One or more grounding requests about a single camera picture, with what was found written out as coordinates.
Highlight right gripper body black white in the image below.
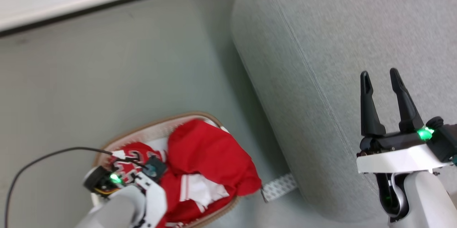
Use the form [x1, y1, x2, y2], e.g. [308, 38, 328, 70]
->
[356, 128, 452, 174]

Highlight plain red fleece garment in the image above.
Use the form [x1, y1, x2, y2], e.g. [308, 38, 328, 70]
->
[166, 119, 262, 197]

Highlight woven laundry basket brown rim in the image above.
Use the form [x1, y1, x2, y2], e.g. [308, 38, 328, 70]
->
[91, 111, 263, 228]

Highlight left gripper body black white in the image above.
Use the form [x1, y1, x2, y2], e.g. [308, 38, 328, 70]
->
[83, 165, 125, 196]

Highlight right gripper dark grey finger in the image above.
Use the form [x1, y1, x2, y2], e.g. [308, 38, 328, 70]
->
[360, 71, 386, 138]
[390, 68, 425, 133]

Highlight white patterned strip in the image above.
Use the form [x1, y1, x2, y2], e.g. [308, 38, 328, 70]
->
[261, 173, 298, 203]

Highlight red jersey with white print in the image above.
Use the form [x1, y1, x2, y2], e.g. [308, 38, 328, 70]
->
[111, 142, 231, 228]

